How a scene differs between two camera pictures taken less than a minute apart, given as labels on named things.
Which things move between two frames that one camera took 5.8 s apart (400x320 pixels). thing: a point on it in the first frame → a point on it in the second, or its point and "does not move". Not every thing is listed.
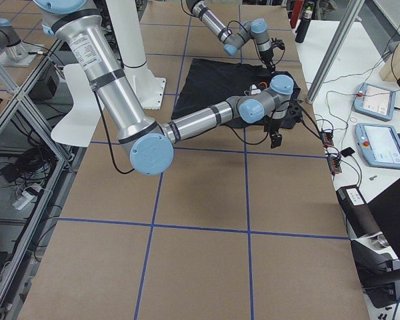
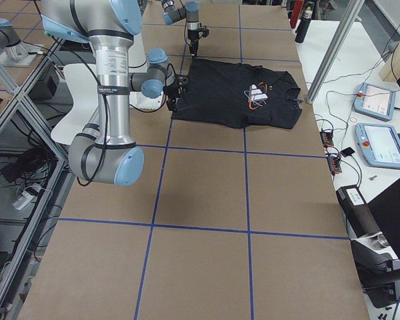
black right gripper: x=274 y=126 → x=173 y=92
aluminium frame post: x=335 y=49 does not move
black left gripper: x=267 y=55 → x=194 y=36
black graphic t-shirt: x=203 y=83 does not move
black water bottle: x=303 y=25 does not move
